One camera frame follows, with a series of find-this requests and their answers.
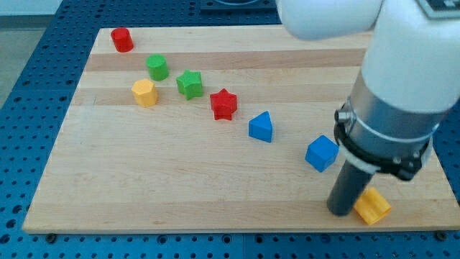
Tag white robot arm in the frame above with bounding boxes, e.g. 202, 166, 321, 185
276, 0, 459, 181

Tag red star block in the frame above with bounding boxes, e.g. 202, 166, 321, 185
210, 88, 237, 120

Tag green star block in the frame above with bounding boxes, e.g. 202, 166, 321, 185
176, 70, 203, 100

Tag yellow hexagon block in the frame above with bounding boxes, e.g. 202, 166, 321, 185
132, 79, 158, 107

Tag blue triangle block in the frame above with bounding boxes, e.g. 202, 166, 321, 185
248, 111, 273, 142

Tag wooden board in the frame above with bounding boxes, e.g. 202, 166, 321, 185
22, 25, 459, 234

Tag blue cube block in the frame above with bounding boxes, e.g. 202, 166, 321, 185
305, 135, 339, 172

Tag green cylinder block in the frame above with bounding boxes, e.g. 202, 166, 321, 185
145, 54, 169, 81

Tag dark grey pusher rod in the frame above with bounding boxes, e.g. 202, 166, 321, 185
326, 160, 373, 217

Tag red cylinder block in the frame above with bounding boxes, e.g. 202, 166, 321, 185
111, 27, 134, 53

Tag yellow tipped-over block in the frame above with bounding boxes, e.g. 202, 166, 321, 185
354, 187, 392, 225

